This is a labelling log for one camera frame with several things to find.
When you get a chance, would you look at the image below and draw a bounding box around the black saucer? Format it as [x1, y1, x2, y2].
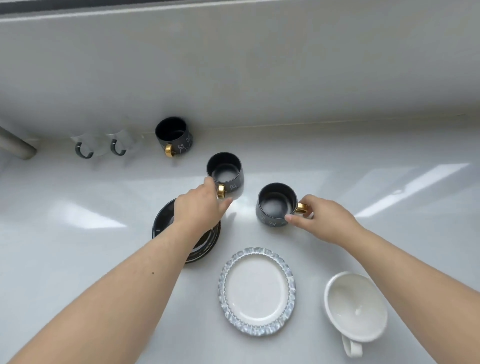
[151, 197, 222, 264]

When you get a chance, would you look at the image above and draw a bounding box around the white plate scalloped rim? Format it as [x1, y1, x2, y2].
[217, 246, 297, 337]

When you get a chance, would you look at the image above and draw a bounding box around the dark window frame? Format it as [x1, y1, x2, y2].
[0, 0, 286, 16]

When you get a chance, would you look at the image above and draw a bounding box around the person's right forearm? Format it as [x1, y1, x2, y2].
[347, 224, 480, 364]

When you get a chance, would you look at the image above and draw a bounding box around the black mug gold handle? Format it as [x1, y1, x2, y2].
[256, 182, 310, 229]
[154, 116, 194, 158]
[206, 151, 245, 202]

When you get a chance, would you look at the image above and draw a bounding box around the person's left forearm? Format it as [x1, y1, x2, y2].
[7, 221, 217, 364]

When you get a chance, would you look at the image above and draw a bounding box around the steel cylinder grinder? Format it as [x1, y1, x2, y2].
[0, 125, 38, 161]

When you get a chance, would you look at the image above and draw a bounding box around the clear glass cup green handle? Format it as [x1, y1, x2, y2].
[106, 129, 143, 157]
[71, 131, 110, 160]

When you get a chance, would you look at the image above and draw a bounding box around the person's right hand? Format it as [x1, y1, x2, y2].
[284, 194, 363, 248]

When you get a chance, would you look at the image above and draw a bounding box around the white cup white handle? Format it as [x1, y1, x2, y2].
[323, 271, 389, 358]

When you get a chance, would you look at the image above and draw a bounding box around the person's left hand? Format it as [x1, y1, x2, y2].
[173, 176, 234, 235]

